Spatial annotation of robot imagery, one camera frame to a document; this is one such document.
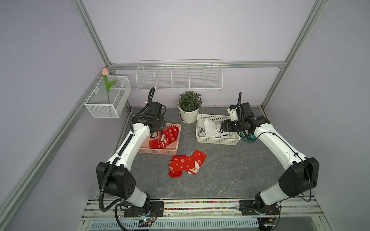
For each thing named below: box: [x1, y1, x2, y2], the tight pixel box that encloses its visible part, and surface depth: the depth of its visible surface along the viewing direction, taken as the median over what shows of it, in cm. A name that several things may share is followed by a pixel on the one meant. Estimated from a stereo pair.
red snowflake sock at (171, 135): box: [162, 126, 180, 149], surface depth 101 cm
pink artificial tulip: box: [102, 67, 117, 105], surface depth 86 cm
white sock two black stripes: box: [203, 117, 220, 138], surface depth 102 cm
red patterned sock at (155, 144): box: [148, 138, 165, 150], surface depth 97 cm
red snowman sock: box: [158, 129, 168, 147], surface depth 89 cm
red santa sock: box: [187, 150, 208, 176], surface depth 91 cm
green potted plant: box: [176, 90, 203, 113], surface depth 103 cm
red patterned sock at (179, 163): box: [168, 154, 196, 179], surface depth 89 cm
